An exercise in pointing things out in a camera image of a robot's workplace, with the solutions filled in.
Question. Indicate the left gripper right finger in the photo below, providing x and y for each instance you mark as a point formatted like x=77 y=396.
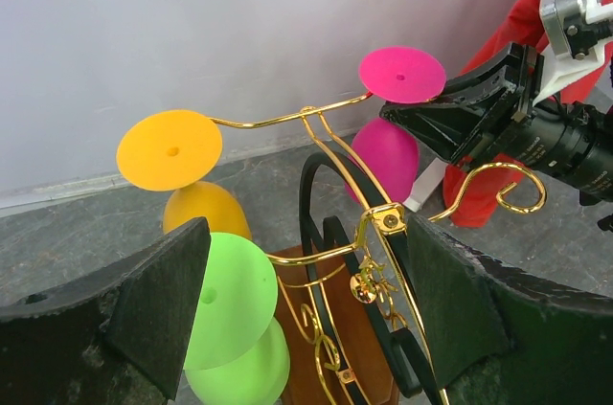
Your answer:
x=499 y=335

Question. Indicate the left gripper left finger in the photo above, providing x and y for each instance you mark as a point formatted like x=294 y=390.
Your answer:
x=118 y=335

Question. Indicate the gold wine glass rack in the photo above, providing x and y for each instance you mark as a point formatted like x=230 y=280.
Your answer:
x=356 y=332

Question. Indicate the green wine glass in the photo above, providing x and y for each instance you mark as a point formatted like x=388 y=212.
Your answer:
x=237 y=353

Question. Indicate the magenta wine glass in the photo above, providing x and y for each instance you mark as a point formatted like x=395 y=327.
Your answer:
x=400 y=75

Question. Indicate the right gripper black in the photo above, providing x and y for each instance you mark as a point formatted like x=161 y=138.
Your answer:
x=483 y=113

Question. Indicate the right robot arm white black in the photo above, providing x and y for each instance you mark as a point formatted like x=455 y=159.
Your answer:
x=576 y=150

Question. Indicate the orange wine glass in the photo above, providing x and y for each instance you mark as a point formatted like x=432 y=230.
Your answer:
x=173 y=151

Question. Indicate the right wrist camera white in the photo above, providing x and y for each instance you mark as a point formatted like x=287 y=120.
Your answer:
x=578 y=31

